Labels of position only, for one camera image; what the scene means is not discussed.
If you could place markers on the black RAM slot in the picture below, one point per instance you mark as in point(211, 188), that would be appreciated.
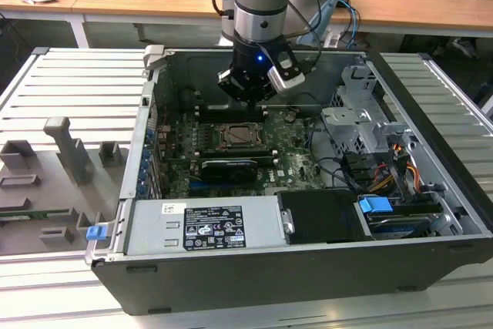
point(231, 115)
point(231, 119)
point(231, 111)
point(265, 157)
point(267, 161)
point(231, 151)
point(231, 154)
point(231, 108)

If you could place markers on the CPU socket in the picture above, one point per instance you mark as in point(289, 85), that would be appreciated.
point(214, 140)

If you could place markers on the round coin battery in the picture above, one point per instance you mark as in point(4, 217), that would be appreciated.
point(291, 115)

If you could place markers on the pale blue teach pendant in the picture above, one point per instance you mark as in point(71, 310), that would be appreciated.
point(321, 17)

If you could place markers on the black graphics card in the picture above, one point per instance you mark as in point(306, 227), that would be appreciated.
point(229, 171)

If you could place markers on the green motherboard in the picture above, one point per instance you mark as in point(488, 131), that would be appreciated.
point(296, 159)

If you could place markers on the silver drive cage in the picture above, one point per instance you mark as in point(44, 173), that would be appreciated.
point(346, 121)

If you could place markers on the black plastic shroud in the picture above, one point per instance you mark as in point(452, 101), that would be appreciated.
point(319, 217)

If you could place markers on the silver power supply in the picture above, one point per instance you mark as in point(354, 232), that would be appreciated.
point(154, 229)

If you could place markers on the blue disk carrier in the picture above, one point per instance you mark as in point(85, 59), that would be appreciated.
point(373, 205)

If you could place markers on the black PC case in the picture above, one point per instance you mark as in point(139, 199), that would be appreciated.
point(269, 279)

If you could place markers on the hard disk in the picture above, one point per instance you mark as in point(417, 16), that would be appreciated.
point(400, 225)

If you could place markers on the blue case latch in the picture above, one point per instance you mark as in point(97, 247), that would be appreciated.
point(96, 233)

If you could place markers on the grey parts rack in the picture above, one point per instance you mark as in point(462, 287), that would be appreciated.
point(42, 167)

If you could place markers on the green RAM stick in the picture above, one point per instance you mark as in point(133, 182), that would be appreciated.
point(31, 214)

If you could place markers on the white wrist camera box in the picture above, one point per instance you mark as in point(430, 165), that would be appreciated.
point(287, 80)

